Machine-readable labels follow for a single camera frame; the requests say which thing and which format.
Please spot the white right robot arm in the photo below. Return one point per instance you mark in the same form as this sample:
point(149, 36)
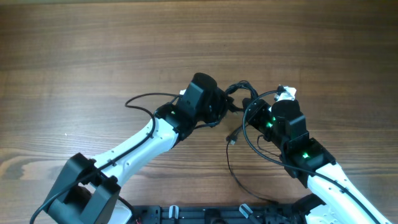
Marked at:
point(333, 198)

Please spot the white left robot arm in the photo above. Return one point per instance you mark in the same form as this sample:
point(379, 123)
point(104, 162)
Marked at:
point(87, 189)

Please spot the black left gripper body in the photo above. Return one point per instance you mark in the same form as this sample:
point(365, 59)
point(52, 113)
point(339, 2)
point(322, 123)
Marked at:
point(213, 109)

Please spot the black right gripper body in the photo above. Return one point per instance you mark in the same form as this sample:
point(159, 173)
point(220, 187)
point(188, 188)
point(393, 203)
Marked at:
point(252, 107)

